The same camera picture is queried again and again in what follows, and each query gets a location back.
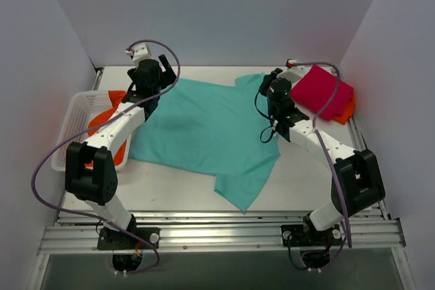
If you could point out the folded orange t-shirt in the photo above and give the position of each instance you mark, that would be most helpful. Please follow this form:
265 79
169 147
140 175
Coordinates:
347 113

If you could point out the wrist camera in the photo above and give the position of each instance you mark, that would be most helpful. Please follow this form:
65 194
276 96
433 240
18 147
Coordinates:
138 52
294 72

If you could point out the teal t-shirt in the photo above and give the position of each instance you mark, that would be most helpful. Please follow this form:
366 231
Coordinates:
214 130

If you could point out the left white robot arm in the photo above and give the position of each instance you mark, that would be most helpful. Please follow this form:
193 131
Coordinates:
90 168

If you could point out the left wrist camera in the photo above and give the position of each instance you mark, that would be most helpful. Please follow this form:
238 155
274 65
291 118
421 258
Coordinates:
138 52

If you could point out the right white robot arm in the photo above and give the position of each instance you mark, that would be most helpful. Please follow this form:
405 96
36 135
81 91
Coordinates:
356 178

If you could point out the orange t-shirt in basket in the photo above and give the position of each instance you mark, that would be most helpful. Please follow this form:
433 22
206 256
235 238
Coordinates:
117 96

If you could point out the folded magenta t-shirt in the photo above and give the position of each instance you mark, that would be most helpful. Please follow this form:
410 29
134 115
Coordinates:
316 88

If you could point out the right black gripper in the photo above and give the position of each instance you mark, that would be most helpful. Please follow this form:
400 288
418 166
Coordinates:
269 80

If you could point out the white plastic basket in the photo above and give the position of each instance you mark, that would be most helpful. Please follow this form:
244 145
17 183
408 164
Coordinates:
82 108

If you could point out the aluminium mounting rail frame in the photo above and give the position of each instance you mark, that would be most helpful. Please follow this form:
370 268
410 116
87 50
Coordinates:
214 232

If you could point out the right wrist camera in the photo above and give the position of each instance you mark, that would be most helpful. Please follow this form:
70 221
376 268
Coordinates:
294 72

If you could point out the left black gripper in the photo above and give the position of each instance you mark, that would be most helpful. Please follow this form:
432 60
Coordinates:
166 70

